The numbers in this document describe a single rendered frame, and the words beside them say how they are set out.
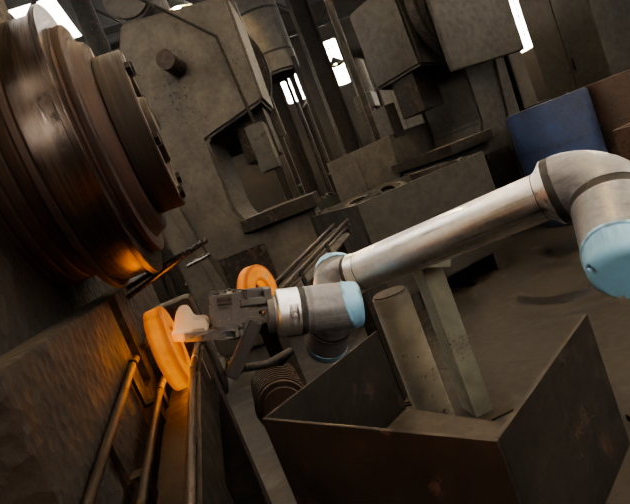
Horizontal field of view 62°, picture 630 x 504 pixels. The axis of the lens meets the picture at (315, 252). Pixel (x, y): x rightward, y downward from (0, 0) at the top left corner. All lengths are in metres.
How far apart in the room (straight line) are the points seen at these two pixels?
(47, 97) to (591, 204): 0.77
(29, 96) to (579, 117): 3.73
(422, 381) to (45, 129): 1.33
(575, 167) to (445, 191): 2.46
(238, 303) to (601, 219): 0.59
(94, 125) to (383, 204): 2.41
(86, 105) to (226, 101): 2.86
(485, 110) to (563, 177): 3.81
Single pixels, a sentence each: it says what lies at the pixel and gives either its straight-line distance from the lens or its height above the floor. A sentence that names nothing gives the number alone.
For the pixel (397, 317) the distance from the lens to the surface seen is 1.68.
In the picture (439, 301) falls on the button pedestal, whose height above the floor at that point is 0.43.
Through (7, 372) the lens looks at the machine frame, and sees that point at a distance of 0.56.
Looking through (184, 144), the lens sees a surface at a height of 1.50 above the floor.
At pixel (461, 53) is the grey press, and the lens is 4.28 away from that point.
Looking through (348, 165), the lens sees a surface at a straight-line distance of 5.34.
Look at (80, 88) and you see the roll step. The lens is 0.86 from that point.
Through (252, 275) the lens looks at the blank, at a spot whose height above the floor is 0.76.
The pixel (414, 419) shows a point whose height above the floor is 0.61.
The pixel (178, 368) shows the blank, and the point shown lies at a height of 0.72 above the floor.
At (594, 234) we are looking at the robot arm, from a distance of 0.84.
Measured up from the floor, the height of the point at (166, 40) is 2.15.
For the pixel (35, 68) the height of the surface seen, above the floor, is 1.20.
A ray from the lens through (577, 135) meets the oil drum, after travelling 4.13.
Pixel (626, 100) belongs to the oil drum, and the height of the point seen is 0.69.
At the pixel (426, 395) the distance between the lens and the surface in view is 1.77.
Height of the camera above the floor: 0.92
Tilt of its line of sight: 7 degrees down
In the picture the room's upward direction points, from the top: 21 degrees counter-clockwise
